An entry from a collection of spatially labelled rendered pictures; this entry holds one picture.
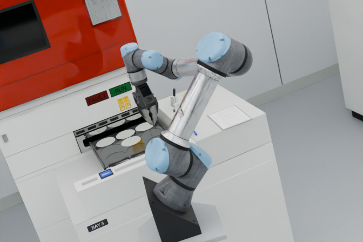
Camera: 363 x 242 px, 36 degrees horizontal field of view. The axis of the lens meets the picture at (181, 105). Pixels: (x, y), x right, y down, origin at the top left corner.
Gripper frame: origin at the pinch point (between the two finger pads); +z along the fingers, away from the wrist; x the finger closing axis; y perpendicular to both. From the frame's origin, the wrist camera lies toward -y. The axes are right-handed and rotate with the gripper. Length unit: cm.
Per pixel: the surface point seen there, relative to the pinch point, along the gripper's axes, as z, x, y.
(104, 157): 20.5, 21.4, 30.7
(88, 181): 15.0, 33.9, 1.7
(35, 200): 41, 60, 59
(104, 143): 21, 18, 47
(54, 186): 38, 48, 59
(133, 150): 20.6, 7.7, 25.9
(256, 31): 45, -151, 207
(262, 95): 102, -143, 206
